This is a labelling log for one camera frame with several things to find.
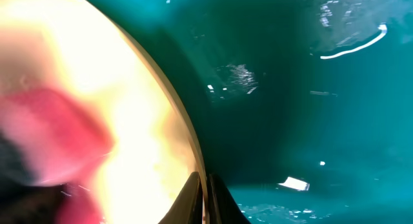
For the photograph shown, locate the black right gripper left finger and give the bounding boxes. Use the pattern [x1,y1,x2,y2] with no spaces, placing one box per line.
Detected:
[159,172,203,224]

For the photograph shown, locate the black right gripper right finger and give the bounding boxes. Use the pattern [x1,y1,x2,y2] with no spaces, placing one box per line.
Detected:
[207,174,251,224]

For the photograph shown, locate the yellow-green plate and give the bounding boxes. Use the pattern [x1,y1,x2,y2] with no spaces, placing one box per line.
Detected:
[1,0,209,223]

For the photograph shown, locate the teal plastic tray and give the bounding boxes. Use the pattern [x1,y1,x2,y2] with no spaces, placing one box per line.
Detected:
[87,0,412,223]

